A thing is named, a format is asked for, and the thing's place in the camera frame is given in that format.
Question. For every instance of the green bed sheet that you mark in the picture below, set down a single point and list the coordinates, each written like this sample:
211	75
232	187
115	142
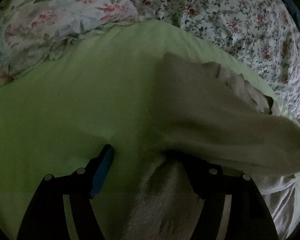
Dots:
65	110

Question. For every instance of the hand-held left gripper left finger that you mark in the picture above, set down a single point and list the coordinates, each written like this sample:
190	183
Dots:
103	172

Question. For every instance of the small-flower floral quilt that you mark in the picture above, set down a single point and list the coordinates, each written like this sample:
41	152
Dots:
235	22

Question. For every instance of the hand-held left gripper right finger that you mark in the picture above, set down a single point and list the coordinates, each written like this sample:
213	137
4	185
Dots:
205	183

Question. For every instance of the ruffled large-flower pillow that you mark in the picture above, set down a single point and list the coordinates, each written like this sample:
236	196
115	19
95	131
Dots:
52	27

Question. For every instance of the beige knit sweater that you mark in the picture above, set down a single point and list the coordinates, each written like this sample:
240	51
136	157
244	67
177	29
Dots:
202	110

